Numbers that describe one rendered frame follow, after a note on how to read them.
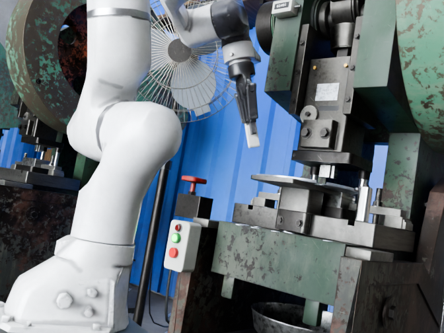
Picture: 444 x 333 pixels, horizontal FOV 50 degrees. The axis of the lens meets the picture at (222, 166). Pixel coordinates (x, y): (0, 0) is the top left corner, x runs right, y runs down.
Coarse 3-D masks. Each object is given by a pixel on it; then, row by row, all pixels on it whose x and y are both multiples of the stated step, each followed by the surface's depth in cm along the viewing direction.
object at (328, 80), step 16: (320, 64) 141; (336, 64) 137; (320, 80) 140; (336, 80) 136; (320, 96) 139; (336, 96) 135; (304, 112) 140; (320, 112) 138; (336, 112) 135; (304, 128) 136; (320, 128) 134; (336, 128) 133; (352, 128) 135; (304, 144) 136; (320, 144) 133; (336, 144) 133; (352, 144) 136
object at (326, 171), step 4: (320, 168) 142; (324, 168) 140; (328, 168) 140; (332, 168) 140; (336, 168) 140; (320, 172) 142; (324, 172) 140; (328, 172) 139; (332, 172) 139; (336, 172) 141; (320, 176) 141; (324, 176) 140; (328, 176) 139; (332, 176) 139; (336, 176) 141
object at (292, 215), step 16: (256, 176) 122; (272, 176) 119; (288, 192) 129; (304, 192) 126; (320, 192) 129; (336, 192) 131; (288, 208) 128; (304, 208) 125; (320, 208) 129; (288, 224) 127; (304, 224) 124
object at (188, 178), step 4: (184, 176) 143; (188, 176) 142; (192, 176) 142; (184, 180) 145; (188, 180) 142; (192, 180) 142; (196, 180) 142; (200, 180) 143; (204, 180) 145; (192, 184) 145; (192, 188) 144
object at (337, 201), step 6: (324, 198) 136; (330, 198) 135; (336, 198) 134; (342, 198) 133; (348, 198) 136; (354, 198) 139; (324, 204) 136; (330, 204) 135; (336, 204) 133; (342, 204) 134; (348, 204) 136
